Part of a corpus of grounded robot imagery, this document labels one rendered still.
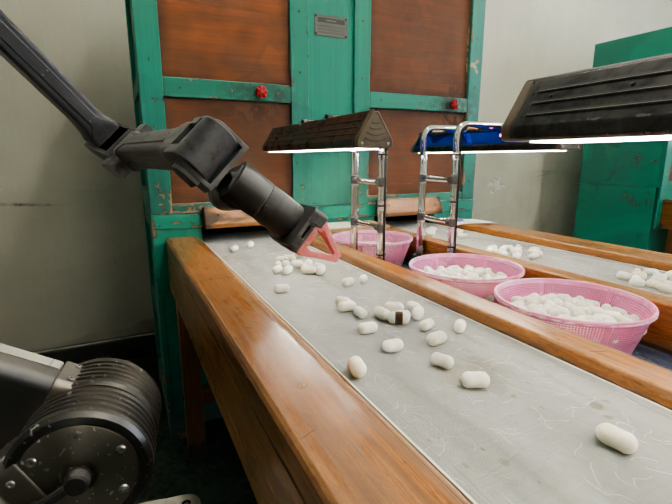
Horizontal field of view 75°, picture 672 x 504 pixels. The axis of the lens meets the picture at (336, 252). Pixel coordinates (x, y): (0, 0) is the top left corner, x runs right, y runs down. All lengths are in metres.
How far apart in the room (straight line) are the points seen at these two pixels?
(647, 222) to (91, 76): 3.29
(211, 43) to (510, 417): 1.39
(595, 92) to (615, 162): 3.07
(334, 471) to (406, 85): 1.65
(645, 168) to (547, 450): 3.07
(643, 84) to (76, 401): 0.60
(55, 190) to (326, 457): 2.11
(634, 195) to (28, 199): 3.47
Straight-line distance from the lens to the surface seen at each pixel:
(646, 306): 0.97
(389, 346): 0.66
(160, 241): 1.56
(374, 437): 0.45
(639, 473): 0.53
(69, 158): 2.39
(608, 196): 3.61
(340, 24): 1.78
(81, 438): 0.50
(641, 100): 0.49
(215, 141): 0.59
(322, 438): 0.45
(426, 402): 0.56
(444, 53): 2.03
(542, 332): 0.74
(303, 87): 1.67
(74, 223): 2.41
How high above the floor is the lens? 1.02
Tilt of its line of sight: 12 degrees down
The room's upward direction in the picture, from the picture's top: straight up
